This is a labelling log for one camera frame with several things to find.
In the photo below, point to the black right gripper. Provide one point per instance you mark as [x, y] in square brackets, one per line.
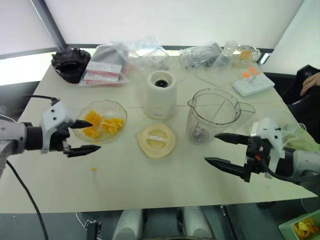
[258, 150]

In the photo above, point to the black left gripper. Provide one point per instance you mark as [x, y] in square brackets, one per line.
[58, 140]

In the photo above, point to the peeled orange piece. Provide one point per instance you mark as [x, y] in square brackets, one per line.
[91, 132]
[92, 117]
[112, 124]

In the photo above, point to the cream blender lid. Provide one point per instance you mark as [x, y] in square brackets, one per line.
[156, 141]

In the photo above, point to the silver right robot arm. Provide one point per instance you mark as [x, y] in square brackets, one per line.
[302, 160]

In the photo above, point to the person's bare hand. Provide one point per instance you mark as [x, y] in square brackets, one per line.
[311, 83]

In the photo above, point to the small orange scrap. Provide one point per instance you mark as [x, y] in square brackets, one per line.
[94, 169]

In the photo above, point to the clear glass bowl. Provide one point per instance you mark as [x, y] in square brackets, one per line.
[110, 107]

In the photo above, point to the clear blender jar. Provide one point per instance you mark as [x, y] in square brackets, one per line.
[200, 120]

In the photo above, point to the white power strip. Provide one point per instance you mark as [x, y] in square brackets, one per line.
[252, 86]

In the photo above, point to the plastic bag with red-white packets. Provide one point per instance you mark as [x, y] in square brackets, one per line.
[105, 70]

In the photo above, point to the black crumpled bag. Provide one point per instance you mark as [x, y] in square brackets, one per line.
[71, 65]

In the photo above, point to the white rounded cover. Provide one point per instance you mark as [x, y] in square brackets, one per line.
[127, 225]
[197, 222]

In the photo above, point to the small orange plastic piece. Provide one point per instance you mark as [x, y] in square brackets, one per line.
[253, 69]
[246, 74]

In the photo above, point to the white blender base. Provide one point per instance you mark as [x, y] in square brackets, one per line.
[160, 100]

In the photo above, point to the green tray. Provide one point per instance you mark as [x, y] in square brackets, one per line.
[286, 226]

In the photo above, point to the black clamp stand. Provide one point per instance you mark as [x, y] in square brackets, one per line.
[93, 230]

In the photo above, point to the clear narrow plastic bag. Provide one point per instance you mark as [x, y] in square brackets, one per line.
[225, 56]

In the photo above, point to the clear crumpled plastic bag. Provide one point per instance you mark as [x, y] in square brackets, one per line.
[145, 53]

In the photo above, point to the orange peels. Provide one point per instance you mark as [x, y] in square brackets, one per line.
[303, 228]

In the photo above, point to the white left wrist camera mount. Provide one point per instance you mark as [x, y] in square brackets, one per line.
[56, 112]

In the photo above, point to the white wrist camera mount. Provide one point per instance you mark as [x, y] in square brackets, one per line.
[266, 130]
[56, 112]

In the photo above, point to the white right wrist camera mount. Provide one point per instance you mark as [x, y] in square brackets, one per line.
[266, 130]

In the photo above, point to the black table frame bar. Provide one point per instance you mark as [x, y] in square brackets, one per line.
[231, 222]

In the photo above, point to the dark window frame post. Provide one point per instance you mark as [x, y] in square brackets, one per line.
[51, 25]

